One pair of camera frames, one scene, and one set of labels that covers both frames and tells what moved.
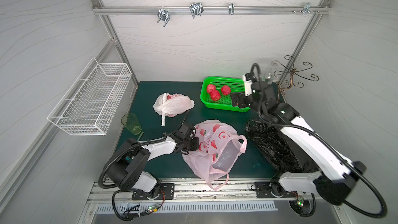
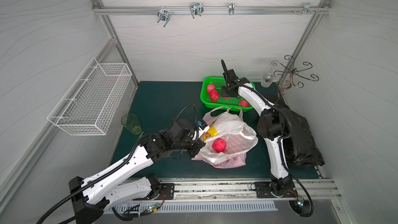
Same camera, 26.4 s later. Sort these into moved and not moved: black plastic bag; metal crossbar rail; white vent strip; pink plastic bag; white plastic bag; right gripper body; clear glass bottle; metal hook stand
Moved: pink plastic bag; white plastic bag; right gripper body; black plastic bag
Not moved: white vent strip; metal crossbar rail; clear glass bottle; metal hook stand
